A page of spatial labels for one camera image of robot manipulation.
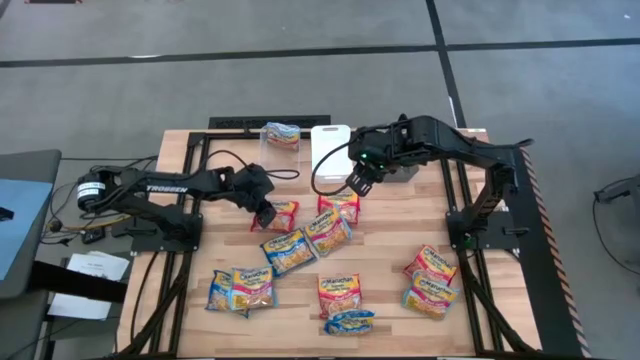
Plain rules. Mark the red beef ramen packet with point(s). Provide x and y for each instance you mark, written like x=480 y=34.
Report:
x=432 y=260
x=345 y=206
x=290 y=212
x=340 y=295

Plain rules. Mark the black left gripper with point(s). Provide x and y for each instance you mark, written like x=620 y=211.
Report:
x=255 y=185

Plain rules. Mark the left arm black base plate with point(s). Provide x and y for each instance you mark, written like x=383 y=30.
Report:
x=150 y=240

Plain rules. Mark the blue soy sauce ramen packet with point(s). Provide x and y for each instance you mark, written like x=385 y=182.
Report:
x=350 y=322
x=289 y=254
x=217 y=295

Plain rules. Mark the blue sheet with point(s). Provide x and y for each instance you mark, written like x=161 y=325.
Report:
x=25 y=225

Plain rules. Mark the grey desk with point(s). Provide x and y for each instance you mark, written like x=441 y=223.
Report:
x=30 y=162

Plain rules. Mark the teal-edged Maruchan ramen packet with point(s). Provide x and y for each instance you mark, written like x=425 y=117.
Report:
x=327 y=232
x=282 y=136
x=430 y=297
x=252 y=289

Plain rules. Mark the black upright post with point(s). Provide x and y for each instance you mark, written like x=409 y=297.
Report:
x=401 y=120

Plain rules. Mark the black beam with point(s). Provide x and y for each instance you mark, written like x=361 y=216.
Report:
x=75 y=282

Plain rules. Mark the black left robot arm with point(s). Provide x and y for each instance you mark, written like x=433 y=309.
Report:
x=170 y=189

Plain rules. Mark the grey plastic bin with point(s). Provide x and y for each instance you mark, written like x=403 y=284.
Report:
x=405 y=174

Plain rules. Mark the small dark desk object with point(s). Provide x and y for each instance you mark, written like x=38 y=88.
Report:
x=5 y=214

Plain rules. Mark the black aluminium table frame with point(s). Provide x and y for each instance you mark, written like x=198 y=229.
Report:
x=196 y=137

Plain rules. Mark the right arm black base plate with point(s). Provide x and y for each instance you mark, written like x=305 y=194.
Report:
x=500 y=235

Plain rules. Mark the black panel with striped edge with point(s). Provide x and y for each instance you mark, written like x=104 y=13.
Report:
x=540 y=280

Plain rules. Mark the clear plastic bin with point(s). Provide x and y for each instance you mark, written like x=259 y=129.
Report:
x=280 y=160

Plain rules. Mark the black round plug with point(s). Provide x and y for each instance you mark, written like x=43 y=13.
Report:
x=55 y=226

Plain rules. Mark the white plastic bin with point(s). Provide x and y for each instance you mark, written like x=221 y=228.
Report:
x=330 y=150

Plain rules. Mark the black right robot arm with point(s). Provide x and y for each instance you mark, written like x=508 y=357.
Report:
x=450 y=142

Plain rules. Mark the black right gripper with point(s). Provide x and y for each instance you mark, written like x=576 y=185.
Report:
x=375 y=150

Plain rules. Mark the white paper sheet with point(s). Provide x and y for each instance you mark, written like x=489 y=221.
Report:
x=100 y=265
x=75 y=306

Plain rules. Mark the black power adapter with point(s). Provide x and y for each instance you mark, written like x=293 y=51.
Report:
x=93 y=235

